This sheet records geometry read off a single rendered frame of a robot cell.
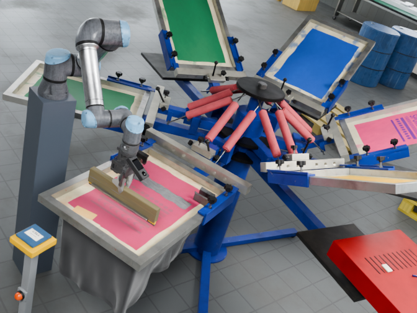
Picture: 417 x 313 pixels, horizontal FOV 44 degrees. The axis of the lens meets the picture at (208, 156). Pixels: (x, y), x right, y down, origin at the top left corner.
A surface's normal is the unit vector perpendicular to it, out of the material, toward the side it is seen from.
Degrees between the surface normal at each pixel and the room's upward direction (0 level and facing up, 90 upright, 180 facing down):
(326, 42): 32
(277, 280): 0
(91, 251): 92
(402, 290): 0
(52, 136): 90
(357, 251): 0
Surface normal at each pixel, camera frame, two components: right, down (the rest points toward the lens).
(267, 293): 0.26, -0.83
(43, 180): 0.59, 0.54
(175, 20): 0.46, -0.41
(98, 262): -0.53, 0.33
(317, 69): -0.05, -0.55
